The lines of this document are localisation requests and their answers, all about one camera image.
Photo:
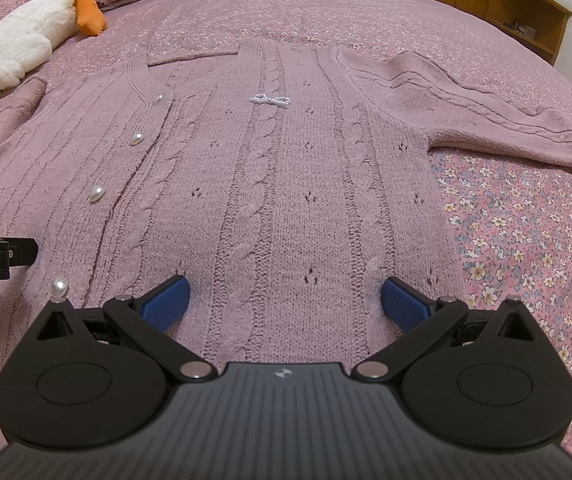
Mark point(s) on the pink knitted cardigan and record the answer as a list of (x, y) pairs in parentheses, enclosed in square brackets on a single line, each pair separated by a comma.
[(286, 183)]

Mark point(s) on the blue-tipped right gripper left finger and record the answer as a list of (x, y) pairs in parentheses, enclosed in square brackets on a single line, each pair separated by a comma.
[(81, 378)]

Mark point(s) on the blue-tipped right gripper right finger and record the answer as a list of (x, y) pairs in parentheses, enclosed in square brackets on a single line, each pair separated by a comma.
[(487, 379)]

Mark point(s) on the white plush goose toy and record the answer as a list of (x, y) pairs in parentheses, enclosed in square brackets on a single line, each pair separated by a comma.
[(30, 34)]

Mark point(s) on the pink floral bedspread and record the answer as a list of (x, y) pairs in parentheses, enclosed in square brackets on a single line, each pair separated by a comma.
[(509, 217)]

